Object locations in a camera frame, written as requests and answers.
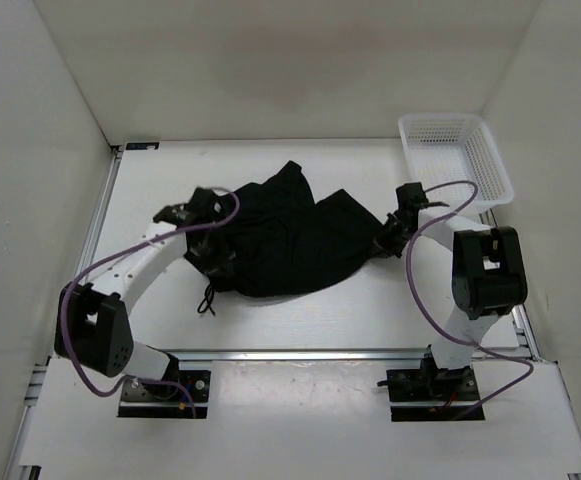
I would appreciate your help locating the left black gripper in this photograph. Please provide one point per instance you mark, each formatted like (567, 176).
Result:
(220, 260)

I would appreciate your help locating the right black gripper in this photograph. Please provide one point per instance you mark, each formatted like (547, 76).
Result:
(382, 240)

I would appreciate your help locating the black shorts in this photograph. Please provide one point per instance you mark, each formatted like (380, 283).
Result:
(286, 243)

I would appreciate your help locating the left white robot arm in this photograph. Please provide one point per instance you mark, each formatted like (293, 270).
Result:
(93, 327)

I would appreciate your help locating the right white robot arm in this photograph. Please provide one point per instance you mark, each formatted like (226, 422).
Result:
(487, 281)

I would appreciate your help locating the white perforated plastic basket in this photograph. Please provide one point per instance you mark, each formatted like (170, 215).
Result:
(455, 148)

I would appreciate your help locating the dark label sticker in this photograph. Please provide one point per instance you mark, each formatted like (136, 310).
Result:
(142, 146)

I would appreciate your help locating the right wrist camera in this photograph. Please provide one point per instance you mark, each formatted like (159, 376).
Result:
(411, 196)

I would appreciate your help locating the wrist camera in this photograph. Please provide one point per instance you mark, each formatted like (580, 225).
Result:
(411, 196)
(203, 207)

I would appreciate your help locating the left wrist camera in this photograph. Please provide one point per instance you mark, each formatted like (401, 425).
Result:
(203, 207)

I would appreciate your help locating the aluminium frame rail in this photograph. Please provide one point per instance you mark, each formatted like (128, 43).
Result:
(262, 355)

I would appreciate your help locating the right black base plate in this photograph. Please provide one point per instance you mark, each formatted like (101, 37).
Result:
(416, 396)

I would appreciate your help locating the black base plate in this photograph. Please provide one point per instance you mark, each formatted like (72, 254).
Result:
(138, 401)
(416, 396)

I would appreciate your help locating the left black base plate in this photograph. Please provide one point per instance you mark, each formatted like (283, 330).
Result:
(138, 401)

